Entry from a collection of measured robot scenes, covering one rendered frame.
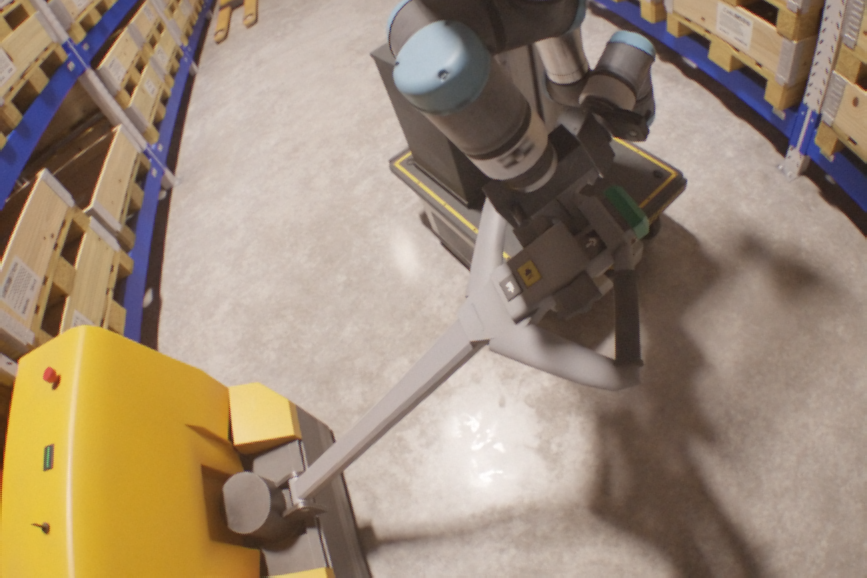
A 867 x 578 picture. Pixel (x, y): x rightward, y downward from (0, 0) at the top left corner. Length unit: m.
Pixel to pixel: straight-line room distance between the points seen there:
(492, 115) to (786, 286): 1.61
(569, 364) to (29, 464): 1.17
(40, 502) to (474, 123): 1.12
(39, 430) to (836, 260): 2.61
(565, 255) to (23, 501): 1.24
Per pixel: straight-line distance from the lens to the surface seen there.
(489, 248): 0.77
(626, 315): 0.63
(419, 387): 0.82
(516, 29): 0.56
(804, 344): 1.84
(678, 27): 2.56
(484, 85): 0.44
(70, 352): 1.30
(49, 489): 1.17
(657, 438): 1.57
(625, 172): 1.68
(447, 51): 0.44
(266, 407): 1.49
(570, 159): 0.57
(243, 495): 1.33
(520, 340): 0.68
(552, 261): 0.68
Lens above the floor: 1.50
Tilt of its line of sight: 50 degrees down
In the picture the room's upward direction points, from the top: 24 degrees counter-clockwise
